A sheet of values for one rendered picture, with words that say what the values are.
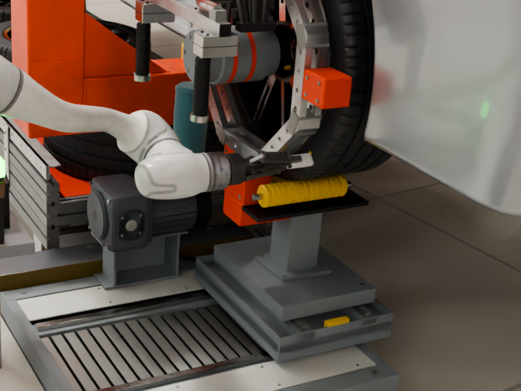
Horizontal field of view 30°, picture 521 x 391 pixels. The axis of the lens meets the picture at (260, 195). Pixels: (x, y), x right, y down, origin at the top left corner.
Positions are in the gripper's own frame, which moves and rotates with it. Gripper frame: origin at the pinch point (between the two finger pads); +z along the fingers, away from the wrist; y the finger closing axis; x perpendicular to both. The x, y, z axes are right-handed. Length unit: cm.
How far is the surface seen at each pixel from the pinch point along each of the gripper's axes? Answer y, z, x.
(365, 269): -79, 62, -11
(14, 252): -25, -66, -4
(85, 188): -85, -24, 33
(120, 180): -55, -24, 22
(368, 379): -27, 17, -52
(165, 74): -43, -7, 48
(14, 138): -96, -39, 57
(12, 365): -69, -61, -21
